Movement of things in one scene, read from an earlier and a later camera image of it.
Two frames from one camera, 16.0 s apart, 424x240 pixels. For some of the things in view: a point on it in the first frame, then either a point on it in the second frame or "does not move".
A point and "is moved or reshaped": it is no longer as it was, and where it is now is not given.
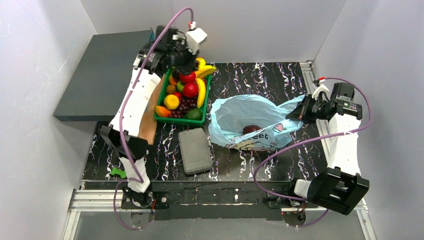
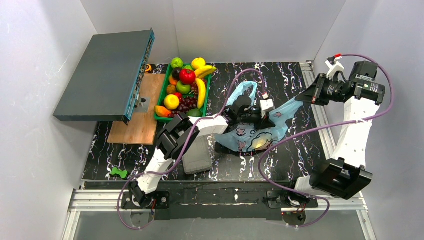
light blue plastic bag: x=229 y=115 is moved or reshaped
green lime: x=194 y=114 does not move
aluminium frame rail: x=94 y=201 does not move
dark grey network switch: x=102 y=78 does not move
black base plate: x=190 y=200 does not move
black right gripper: x=306 y=108 → x=318 y=91
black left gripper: x=187 y=66 → x=253 y=116
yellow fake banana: x=204 y=71 does not move
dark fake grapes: x=185 y=104 does not move
